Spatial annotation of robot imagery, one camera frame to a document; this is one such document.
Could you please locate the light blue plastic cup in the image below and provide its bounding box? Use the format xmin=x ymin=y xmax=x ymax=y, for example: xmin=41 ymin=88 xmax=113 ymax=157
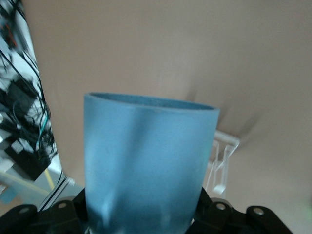
xmin=83 ymin=92 xmax=221 ymax=234

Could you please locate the white wire cup holder rack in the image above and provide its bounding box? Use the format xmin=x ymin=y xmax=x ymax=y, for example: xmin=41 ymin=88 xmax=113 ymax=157
xmin=205 ymin=130 xmax=241 ymax=196

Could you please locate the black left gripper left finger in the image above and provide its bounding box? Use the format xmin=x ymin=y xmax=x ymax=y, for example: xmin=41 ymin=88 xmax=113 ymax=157
xmin=0 ymin=188 xmax=89 ymax=234

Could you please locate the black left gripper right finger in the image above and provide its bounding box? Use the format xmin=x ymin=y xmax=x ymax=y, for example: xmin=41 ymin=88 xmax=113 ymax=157
xmin=187 ymin=188 xmax=291 ymax=234

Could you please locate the aluminium table edge profile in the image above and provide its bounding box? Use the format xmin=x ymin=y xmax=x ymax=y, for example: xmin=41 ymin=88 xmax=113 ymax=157
xmin=38 ymin=177 xmax=75 ymax=212

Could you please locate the black cable tangle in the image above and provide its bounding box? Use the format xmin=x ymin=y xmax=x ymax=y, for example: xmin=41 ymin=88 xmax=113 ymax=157
xmin=0 ymin=0 xmax=59 ymax=182

